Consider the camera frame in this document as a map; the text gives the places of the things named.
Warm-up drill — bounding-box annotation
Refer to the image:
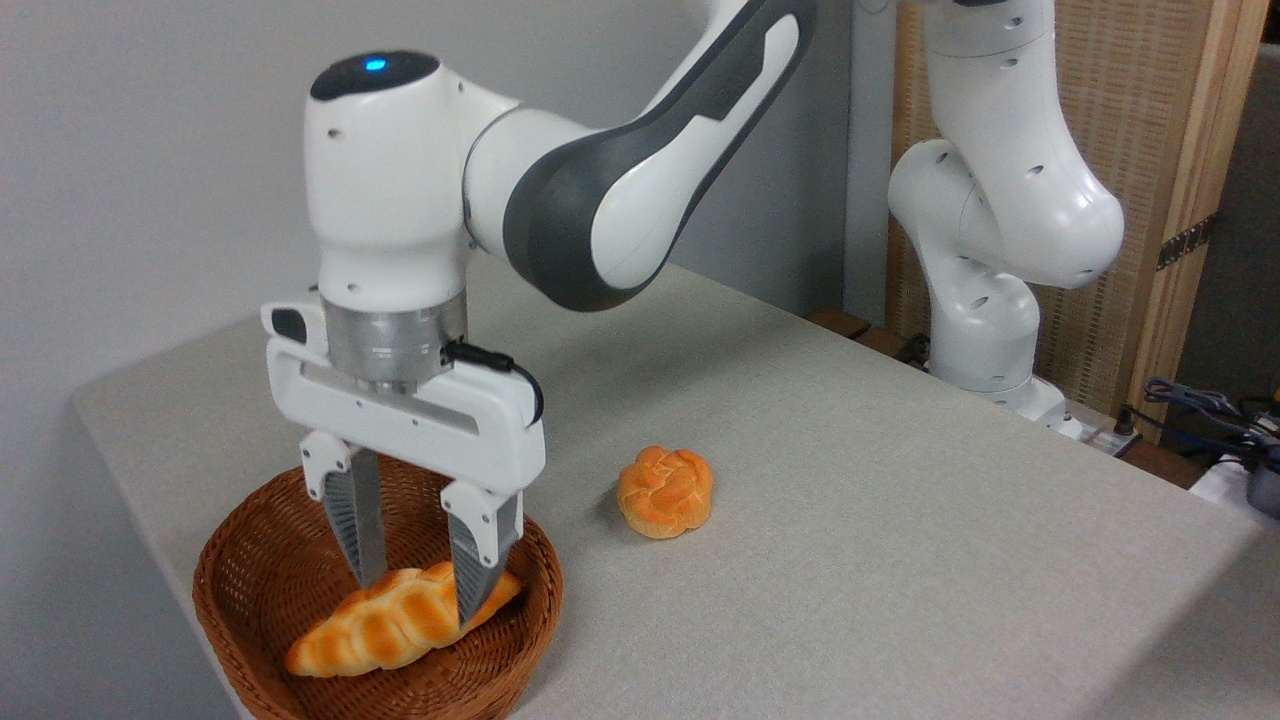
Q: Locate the brown wicker basket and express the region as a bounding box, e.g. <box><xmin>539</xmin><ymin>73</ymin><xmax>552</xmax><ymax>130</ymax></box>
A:
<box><xmin>192</xmin><ymin>444</ymin><xmax>564</xmax><ymax>720</ymax></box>

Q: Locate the bundle of dark cables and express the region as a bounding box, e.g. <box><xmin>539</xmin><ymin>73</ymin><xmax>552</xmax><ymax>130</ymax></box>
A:
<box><xmin>1115</xmin><ymin>377</ymin><xmax>1280</xmax><ymax>471</ymax></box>

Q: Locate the woven wood-framed folding screen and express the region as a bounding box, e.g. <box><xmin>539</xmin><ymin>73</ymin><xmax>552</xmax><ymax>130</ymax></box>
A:
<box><xmin>885</xmin><ymin>0</ymin><xmax>1271</xmax><ymax>446</ymax></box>

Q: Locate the round braided bread bun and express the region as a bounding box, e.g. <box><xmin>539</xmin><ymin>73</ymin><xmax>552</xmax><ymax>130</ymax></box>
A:
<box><xmin>616</xmin><ymin>446</ymin><xmax>715</xmax><ymax>541</ymax></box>

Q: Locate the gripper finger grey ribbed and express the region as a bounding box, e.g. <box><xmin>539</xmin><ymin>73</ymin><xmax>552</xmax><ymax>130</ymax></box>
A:
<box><xmin>440</xmin><ymin>480</ymin><xmax>526</xmax><ymax>626</ymax></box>
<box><xmin>300</xmin><ymin>430</ymin><xmax>389</xmax><ymax>591</ymax></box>

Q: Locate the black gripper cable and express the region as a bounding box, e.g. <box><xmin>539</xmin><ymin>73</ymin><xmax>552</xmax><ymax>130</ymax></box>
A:
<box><xmin>443</xmin><ymin>340</ymin><xmax>546</xmax><ymax>426</ymax></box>

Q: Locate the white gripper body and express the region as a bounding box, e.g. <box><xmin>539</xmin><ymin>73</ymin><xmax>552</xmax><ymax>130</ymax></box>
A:
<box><xmin>262</xmin><ymin>298</ymin><xmax>547</xmax><ymax>496</ymax></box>

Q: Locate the brown wooden board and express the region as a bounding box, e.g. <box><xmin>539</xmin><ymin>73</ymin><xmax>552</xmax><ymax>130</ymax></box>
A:
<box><xmin>805</xmin><ymin>307</ymin><xmax>931</xmax><ymax>371</ymax></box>

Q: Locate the white box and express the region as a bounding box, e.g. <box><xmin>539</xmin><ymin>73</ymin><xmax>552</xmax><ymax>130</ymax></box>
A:
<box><xmin>1188</xmin><ymin>455</ymin><xmax>1280</xmax><ymax>531</ymax></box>

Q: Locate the metal screen hinge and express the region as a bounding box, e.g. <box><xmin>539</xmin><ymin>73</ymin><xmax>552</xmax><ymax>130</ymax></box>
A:
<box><xmin>1157</xmin><ymin>213</ymin><xmax>1218</xmax><ymax>271</ymax></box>

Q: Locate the long braided bread loaf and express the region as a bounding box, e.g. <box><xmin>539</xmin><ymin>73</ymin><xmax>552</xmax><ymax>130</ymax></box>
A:
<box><xmin>285</xmin><ymin>562</ymin><xmax>524</xmax><ymax>679</ymax></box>

